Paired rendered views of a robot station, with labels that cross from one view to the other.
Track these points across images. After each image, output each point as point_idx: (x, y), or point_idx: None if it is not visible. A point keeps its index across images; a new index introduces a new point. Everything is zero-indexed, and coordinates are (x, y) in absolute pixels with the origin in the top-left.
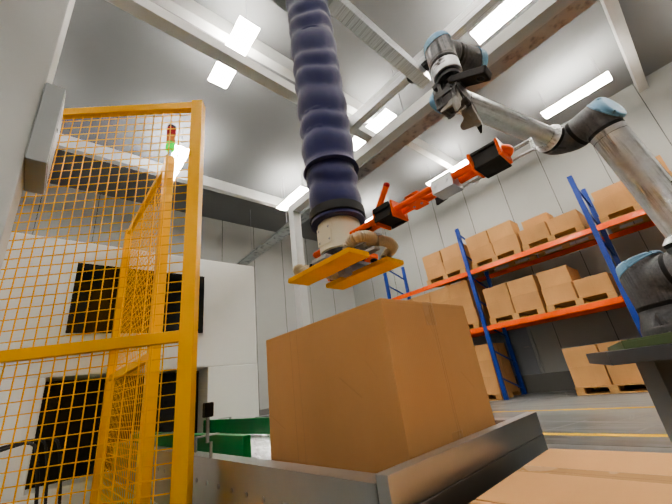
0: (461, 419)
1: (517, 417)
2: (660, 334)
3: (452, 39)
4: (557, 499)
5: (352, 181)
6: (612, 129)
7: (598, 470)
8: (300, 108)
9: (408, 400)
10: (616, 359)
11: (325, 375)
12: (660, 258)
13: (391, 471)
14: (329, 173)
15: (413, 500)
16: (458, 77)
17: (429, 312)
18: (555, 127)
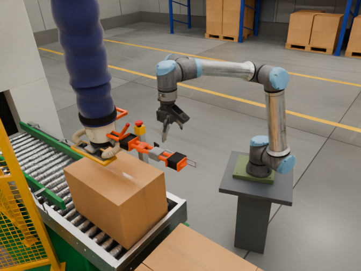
0: (151, 219)
1: (175, 208)
2: (246, 176)
3: (175, 72)
4: (161, 266)
5: (107, 98)
6: (272, 95)
7: (181, 248)
8: (56, 23)
9: (128, 230)
10: (221, 191)
11: (96, 206)
12: (264, 150)
13: (117, 265)
14: (89, 99)
15: (123, 266)
16: (171, 112)
17: (143, 191)
18: (251, 71)
